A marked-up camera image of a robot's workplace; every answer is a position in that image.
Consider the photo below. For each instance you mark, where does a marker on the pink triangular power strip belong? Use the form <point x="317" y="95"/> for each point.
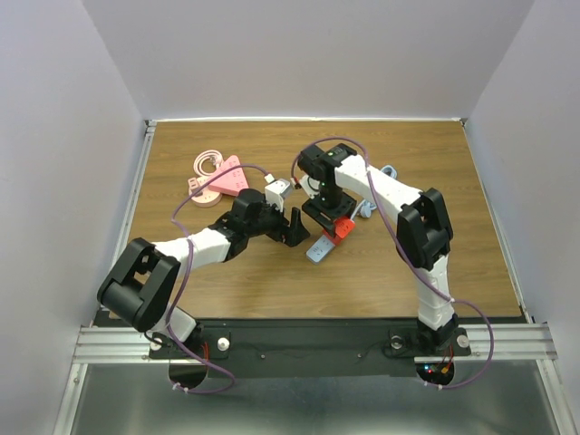
<point x="228" y="183"/>

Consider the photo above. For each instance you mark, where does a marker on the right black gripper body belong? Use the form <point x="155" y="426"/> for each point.
<point x="333" y="203"/>

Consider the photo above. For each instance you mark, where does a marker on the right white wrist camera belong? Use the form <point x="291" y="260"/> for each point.
<point x="310" y="186"/>

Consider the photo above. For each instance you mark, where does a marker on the red cube socket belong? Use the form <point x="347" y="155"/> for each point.
<point x="343" y="227"/>

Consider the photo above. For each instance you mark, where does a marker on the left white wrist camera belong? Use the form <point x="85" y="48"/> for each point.
<point x="276" y="191"/>

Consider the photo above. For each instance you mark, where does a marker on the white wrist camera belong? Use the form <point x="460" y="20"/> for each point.
<point x="310" y="186"/>
<point x="276" y="191"/>

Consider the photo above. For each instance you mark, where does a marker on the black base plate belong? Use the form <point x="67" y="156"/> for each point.
<point x="301" y="348"/>

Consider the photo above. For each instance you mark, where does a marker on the aluminium rail frame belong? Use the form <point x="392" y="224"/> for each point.
<point x="272" y="281"/>

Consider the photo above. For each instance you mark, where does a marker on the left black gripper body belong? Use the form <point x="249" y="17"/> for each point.
<point x="269" y="222"/>

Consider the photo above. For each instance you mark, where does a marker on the blue power strip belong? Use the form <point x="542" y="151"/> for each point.
<point x="320" y="249"/>

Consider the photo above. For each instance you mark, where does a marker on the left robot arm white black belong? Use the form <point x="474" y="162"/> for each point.
<point x="141" y="281"/>

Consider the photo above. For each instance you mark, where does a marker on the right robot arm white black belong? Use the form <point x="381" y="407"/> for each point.
<point x="417" y="220"/>

